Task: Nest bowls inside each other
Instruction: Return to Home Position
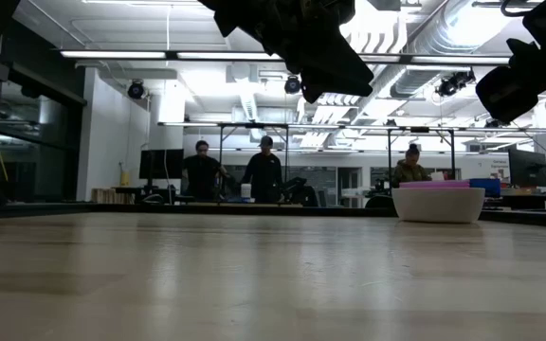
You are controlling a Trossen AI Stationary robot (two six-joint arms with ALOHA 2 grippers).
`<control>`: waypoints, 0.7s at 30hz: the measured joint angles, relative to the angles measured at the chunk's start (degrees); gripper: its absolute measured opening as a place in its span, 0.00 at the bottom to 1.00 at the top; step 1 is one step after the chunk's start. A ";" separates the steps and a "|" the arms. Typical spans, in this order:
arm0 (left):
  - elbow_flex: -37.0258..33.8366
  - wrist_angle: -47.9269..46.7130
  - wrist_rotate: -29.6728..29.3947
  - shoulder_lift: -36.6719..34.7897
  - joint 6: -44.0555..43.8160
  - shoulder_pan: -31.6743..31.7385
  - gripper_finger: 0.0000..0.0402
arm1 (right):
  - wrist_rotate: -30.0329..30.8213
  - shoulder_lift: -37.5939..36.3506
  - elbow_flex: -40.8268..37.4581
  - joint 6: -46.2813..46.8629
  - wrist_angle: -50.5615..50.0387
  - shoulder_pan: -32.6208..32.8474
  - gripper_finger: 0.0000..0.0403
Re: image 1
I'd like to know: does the black computer monitor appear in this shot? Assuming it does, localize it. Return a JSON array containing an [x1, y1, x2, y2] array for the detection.
[[138, 149, 185, 181], [508, 148, 546, 188]]

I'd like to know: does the black chair back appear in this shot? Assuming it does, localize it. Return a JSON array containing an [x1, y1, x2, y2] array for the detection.
[[365, 194, 395, 209]]

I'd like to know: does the white bowl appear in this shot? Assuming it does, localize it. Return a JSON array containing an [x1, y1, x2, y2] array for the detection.
[[391, 186, 486, 224]]

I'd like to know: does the black office chair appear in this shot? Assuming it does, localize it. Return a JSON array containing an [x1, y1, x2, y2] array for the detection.
[[280, 177, 320, 207]]

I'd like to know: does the dark glass partition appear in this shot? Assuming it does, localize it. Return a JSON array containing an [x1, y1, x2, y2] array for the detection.
[[0, 27, 88, 205]]

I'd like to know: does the silver ventilation duct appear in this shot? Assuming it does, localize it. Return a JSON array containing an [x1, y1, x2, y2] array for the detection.
[[389, 0, 506, 100]]

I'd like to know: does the stack of wooden boards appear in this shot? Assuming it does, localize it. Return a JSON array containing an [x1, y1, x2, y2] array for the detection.
[[91, 188, 136, 206]]

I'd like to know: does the blue storage bin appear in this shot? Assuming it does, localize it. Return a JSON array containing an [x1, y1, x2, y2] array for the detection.
[[466, 177, 502, 199]]

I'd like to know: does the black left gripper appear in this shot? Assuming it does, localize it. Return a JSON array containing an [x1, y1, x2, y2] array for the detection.
[[198, 0, 373, 104]]

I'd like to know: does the person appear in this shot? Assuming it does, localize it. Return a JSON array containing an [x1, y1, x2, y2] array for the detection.
[[392, 143, 433, 188], [181, 139, 229, 203], [241, 135, 284, 204]]

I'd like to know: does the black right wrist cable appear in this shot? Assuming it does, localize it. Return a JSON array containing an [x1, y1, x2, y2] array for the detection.
[[500, 0, 535, 18]]

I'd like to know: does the overhead LED light bar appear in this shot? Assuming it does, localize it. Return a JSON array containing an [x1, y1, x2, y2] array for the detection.
[[59, 49, 511, 66]]

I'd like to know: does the black ceiling-mounted camera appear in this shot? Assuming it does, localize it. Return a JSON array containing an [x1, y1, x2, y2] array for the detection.
[[127, 79, 146, 100], [283, 74, 302, 95]]

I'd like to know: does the black metal workstation frame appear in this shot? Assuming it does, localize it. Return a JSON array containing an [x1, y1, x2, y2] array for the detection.
[[386, 126, 457, 187], [215, 121, 291, 205]]

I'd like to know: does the black ceiling camera cluster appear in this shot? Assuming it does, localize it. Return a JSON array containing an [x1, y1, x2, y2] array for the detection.
[[435, 68, 477, 99]]

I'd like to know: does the pink translucent plastic bowl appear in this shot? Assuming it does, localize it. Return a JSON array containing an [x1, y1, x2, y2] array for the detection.
[[398, 179, 471, 189]]

